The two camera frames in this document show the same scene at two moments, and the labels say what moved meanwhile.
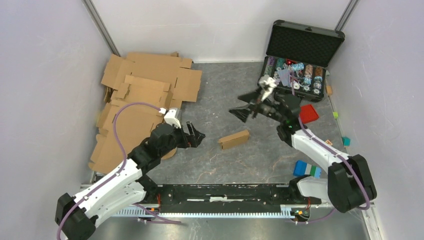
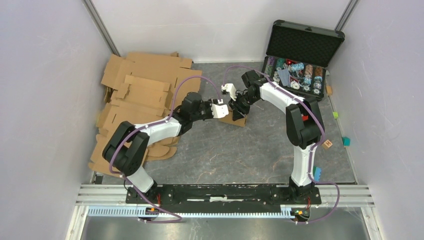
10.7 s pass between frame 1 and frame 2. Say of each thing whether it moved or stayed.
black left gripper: moved
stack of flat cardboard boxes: stayed
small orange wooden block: stayed
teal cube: stayed
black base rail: stayed
